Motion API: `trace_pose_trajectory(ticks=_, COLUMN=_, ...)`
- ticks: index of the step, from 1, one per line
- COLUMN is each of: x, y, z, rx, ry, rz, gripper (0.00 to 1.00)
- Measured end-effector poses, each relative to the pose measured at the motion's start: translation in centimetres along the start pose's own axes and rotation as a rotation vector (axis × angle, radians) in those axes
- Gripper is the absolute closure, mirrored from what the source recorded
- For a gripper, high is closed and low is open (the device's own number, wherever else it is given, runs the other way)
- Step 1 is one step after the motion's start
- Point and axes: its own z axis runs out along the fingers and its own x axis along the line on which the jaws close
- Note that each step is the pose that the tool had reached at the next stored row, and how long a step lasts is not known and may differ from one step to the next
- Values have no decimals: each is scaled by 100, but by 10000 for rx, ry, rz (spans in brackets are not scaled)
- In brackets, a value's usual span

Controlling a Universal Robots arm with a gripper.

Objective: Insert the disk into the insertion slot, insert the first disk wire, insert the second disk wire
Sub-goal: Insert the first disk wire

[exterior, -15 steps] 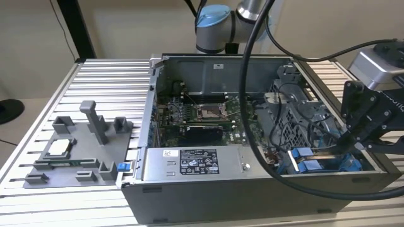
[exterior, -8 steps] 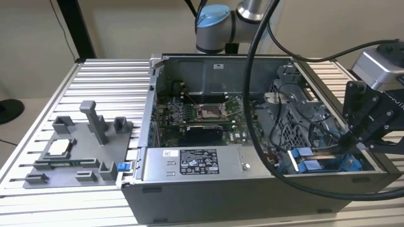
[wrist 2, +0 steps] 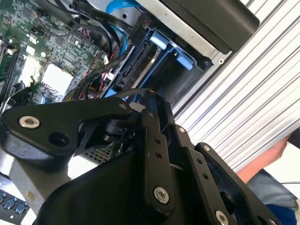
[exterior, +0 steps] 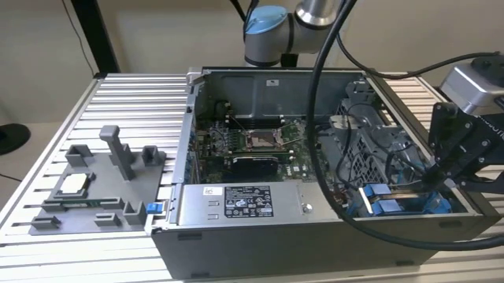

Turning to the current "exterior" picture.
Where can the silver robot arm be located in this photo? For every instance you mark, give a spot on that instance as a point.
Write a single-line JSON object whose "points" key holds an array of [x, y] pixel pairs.
{"points": [[268, 44]]}

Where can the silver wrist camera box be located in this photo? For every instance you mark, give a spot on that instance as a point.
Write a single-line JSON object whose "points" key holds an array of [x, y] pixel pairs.
{"points": [[469, 88]]}

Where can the green motherboard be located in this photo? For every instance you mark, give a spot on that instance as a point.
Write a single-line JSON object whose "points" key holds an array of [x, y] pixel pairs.
{"points": [[300, 171]]}

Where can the blue plastic latch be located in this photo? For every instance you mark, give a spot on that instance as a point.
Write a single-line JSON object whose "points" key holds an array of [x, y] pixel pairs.
{"points": [[154, 207]]}

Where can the grey metal disk bay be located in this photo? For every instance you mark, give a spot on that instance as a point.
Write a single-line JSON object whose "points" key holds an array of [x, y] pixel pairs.
{"points": [[367, 141]]}

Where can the grey parts rack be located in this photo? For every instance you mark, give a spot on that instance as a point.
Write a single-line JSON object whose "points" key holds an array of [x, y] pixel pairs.
{"points": [[106, 188]]}

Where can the metal locking lever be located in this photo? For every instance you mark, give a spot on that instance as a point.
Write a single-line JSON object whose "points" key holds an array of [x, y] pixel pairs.
{"points": [[240, 123]]}

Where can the CPU socket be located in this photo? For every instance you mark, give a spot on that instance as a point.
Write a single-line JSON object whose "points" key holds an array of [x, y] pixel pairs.
{"points": [[261, 141]]}

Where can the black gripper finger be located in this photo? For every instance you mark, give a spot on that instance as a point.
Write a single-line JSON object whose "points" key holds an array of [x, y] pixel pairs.
{"points": [[445, 141], [481, 181]]}

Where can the black PC case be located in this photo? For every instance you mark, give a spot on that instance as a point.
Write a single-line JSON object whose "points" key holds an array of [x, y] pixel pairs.
{"points": [[276, 250]]}

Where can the black round stand base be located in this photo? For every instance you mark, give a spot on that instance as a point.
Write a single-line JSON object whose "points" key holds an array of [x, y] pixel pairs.
{"points": [[14, 138]]}

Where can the black frame post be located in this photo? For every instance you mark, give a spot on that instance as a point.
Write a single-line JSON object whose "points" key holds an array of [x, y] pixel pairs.
{"points": [[97, 35]]}

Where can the black graphics card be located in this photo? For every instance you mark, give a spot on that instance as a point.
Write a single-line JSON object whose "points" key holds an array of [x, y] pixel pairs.
{"points": [[255, 166]]}

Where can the silver power supply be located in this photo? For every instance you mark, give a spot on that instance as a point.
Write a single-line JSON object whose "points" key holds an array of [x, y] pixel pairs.
{"points": [[197, 212]]}

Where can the hard disk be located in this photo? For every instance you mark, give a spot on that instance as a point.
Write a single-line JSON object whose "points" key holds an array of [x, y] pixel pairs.
{"points": [[384, 206]]}

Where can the silver CPU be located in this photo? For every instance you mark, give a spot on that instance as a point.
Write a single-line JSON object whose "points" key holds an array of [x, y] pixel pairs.
{"points": [[76, 182]]}

